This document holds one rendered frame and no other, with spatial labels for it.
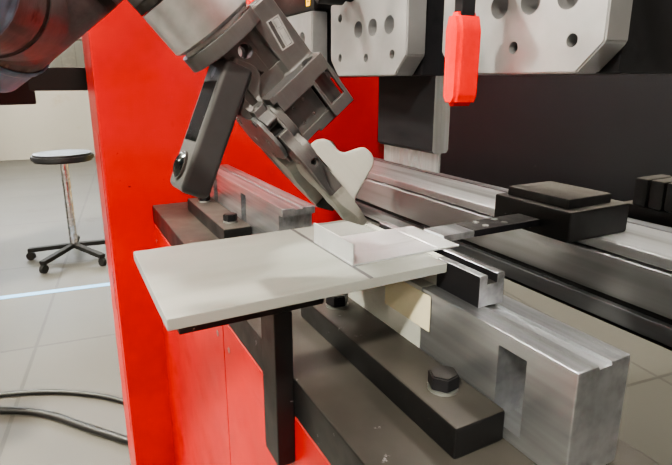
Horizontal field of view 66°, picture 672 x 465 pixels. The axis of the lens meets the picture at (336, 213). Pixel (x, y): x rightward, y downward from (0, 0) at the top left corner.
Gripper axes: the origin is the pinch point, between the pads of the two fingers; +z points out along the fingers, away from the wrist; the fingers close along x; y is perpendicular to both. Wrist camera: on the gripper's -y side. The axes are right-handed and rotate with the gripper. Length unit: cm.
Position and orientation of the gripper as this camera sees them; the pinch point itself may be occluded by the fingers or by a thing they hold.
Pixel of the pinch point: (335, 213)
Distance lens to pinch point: 52.2
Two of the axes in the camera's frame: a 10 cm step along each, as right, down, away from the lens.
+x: -4.7, -2.2, 8.6
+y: 6.8, -7.1, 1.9
